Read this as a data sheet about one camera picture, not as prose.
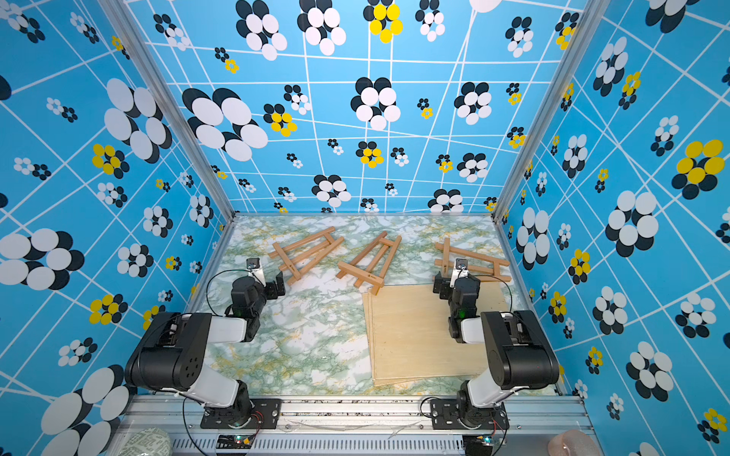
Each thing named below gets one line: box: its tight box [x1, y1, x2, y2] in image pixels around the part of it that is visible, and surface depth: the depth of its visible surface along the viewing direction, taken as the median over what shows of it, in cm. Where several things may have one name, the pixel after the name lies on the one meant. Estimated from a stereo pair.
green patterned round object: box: [116, 427, 173, 456], surface depth 69 cm
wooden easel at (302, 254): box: [268, 226, 346, 286], surface depth 110 cm
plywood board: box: [363, 281, 509, 387], surface depth 88 cm
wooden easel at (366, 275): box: [335, 230, 403, 296], surface depth 103 cm
